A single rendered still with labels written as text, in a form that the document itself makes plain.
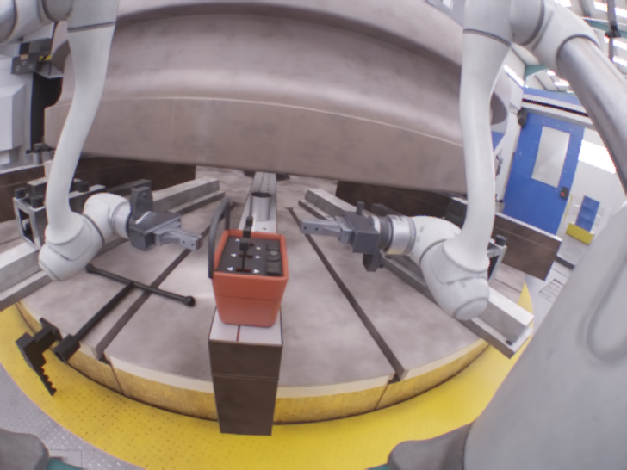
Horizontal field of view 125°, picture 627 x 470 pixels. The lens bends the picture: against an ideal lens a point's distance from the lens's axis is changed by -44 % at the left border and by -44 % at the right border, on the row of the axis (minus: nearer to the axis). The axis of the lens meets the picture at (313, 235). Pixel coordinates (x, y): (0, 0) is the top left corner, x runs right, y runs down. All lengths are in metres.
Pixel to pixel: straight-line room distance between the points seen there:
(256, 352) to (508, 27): 0.76
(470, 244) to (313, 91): 0.92
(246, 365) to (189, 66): 1.17
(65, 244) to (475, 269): 0.83
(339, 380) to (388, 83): 1.25
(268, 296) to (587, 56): 0.69
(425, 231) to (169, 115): 1.00
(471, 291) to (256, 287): 0.38
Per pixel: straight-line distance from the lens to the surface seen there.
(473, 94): 0.59
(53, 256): 0.71
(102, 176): 2.64
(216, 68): 1.29
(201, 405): 1.14
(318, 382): 0.97
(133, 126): 1.30
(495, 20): 0.60
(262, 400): 0.68
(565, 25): 0.63
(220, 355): 0.57
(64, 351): 1.11
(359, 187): 2.85
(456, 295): 0.54
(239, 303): 0.52
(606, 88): 0.51
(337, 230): 0.59
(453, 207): 1.55
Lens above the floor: 1.07
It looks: 22 degrees down
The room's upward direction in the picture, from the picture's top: 10 degrees clockwise
